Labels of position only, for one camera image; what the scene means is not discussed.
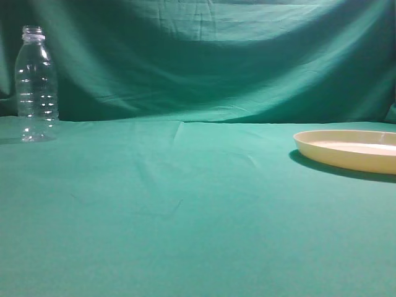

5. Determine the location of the clear plastic bottle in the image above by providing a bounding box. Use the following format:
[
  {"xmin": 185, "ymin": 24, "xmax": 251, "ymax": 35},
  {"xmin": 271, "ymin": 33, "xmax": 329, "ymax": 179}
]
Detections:
[{"xmin": 14, "ymin": 25, "xmax": 59, "ymax": 142}]

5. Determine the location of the green backdrop cloth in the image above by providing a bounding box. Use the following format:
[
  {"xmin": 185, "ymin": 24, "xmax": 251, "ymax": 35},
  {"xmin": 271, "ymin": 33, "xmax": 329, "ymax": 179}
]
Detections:
[{"xmin": 1, "ymin": 1, "xmax": 395, "ymax": 123}]

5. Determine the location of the green tablecloth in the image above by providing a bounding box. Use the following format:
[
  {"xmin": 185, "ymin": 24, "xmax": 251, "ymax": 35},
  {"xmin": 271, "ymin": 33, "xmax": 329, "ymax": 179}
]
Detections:
[{"xmin": 1, "ymin": 117, "xmax": 395, "ymax": 296}]

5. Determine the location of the pale yellow round plate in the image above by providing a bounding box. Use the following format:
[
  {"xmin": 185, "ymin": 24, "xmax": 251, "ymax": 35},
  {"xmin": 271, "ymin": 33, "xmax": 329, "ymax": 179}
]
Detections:
[{"xmin": 293, "ymin": 130, "xmax": 395, "ymax": 175}]

